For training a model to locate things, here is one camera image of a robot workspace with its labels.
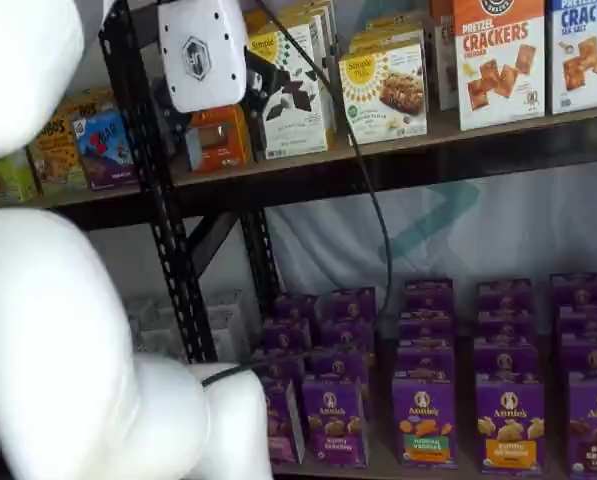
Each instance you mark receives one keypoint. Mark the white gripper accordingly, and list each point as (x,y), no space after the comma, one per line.
(203,55)

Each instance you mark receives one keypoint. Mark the purple box pink patch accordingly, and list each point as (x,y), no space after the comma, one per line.
(280,450)

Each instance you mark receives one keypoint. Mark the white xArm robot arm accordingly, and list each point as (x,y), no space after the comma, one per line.
(53,325)

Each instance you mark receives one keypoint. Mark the orange snack box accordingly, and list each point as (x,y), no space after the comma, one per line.
(223,140)

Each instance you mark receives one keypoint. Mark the white Sweet Thins box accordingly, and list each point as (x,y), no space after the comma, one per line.
(298,12)
(298,130)

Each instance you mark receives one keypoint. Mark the blue ZBar box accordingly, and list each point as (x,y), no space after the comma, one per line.
(105,150)

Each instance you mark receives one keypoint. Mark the white yellow snack bar box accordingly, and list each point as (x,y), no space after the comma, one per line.
(388,32)
(383,95)

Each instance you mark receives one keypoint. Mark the green snack box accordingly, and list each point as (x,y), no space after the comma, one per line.
(5,182)

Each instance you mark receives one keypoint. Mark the orange pretzel crackers box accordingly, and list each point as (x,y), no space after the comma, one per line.
(444,65)

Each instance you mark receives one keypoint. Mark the purple Annie's snack box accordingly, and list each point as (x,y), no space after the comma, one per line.
(345,332)
(425,327)
(338,362)
(348,302)
(425,362)
(429,295)
(295,307)
(285,336)
(580,290)
(505,360)
(275,365)
(505,325)
(590,357)
(504,295)
(588,322)

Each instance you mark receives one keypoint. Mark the white pasta box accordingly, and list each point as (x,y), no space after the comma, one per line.
(150,325)
(225,325)

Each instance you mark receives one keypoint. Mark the red and white crackers box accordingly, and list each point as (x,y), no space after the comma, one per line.
(500,75)

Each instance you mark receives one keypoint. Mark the blue pretzel crackers box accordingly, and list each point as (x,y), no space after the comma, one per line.
(585,65)

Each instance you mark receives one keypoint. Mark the purple box lilac patch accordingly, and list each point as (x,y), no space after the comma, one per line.
(334,425)

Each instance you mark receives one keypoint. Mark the purple box green orange patch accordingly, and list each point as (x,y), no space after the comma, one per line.
(424,425)

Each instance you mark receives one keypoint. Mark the purple box yellow patch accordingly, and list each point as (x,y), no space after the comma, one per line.
(510,425)

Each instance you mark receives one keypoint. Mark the purple box chocolate bunnies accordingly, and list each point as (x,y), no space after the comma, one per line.
(595,430)

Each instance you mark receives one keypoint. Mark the black metal shelving rack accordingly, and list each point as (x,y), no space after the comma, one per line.
(428,167)
(150,150)

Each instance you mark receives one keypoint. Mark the white cloth backdrop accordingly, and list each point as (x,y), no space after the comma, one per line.
(528,225)

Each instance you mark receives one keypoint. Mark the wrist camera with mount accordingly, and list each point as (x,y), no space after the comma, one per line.
(263,75)

